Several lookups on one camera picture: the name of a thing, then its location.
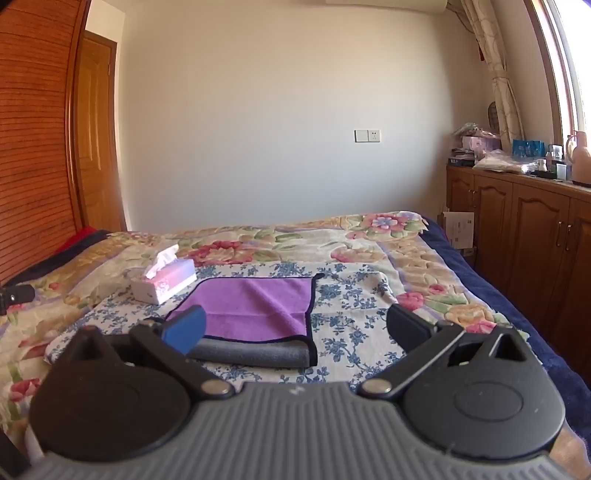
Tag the floral blanket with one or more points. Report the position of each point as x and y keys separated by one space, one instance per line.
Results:
x=277 y=240

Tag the dark blue bedspread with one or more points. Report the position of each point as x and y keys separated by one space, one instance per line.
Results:
x=485 y=286

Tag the wooden slatted wardrobe door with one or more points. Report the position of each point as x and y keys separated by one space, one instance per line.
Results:
x=32 y=138

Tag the blue gift box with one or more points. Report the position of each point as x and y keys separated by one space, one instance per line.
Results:
x=527 y=148

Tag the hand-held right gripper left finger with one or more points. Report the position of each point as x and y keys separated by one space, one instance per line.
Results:
x=187 y=330

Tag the window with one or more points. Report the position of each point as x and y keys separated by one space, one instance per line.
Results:
x=570 y=60

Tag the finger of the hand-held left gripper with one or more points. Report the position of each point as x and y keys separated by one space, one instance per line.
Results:
x=18 y=296

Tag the patterned beige curtain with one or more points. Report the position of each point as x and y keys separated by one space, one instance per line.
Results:
x=503 y=92

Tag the grey towel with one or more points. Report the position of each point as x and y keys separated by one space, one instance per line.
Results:
x=258 y=353

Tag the clear plastic bag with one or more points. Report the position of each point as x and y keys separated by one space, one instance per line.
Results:
x=503 y=161

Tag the purple towel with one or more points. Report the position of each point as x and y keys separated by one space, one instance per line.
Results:
x=258 y=300

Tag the pink white tissue box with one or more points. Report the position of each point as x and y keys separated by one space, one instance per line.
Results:
x=171 y=281

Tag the white cardboard box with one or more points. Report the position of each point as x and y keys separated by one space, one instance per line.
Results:
x=459 y=230

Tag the white blue-flowered cloth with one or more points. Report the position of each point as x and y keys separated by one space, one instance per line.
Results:
x=351 y=295

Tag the wooden cabinet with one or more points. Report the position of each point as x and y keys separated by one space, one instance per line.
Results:
x=531 y=221

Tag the pink thermos jug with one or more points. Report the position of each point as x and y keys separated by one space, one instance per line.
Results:
x=581 y=159

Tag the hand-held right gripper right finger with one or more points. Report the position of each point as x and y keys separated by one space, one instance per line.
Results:
x=406 y=323

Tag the red cloth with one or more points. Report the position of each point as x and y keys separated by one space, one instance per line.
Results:
x=78 y=240

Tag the white wall socket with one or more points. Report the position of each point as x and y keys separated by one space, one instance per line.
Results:
x=368 y=135

